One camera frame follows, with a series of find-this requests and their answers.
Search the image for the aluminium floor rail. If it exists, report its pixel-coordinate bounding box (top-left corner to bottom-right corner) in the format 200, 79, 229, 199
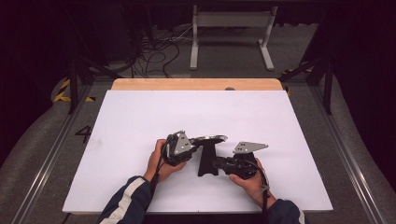
311, 85, 389, 224
11, 83, 94, 224

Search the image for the person's right hand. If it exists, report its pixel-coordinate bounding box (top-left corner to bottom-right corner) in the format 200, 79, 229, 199
228, 158, 278, 209

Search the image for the oval mirror with black stand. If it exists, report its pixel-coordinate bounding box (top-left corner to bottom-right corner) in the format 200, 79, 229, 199
189, 133, 229, 177

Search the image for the black metal stand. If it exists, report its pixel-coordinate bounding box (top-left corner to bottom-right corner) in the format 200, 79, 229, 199
66, 8, 123, 115
279, 55, 335, 116

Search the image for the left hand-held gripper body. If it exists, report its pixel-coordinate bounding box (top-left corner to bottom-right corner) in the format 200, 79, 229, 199
163, 130, 200, 167

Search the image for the yellow black floor tape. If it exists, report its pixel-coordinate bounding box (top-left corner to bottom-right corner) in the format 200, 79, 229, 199
281, 65, 314, 76
53, 78, 96, 103

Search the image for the hand-held gripper black cable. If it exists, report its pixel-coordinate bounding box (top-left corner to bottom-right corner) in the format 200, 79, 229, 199
248, 160, 273, 217
150, 139, 172, 195

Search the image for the white board table cover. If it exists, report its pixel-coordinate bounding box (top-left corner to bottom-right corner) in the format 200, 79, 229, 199
62, 90, 334, 215

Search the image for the white metal table frame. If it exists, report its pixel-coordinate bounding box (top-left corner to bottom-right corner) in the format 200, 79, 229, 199
190, 4, 279, 72

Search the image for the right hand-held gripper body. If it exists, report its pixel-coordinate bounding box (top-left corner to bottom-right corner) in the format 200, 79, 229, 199
214, 141, 269, 181

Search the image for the left hand-held gripper black cable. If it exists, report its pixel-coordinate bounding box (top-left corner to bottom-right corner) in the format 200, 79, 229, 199
150, 139, 172, 195

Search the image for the right hand-held gripper black cable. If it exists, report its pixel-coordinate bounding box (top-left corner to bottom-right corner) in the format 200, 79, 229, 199
248, 160, 273, 217

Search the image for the tangle of black floor cables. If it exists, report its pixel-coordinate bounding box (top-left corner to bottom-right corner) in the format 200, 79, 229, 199
130, 26, 194, 78

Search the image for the person's left hand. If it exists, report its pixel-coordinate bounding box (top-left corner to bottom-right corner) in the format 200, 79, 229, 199
143, 138, 188, 184

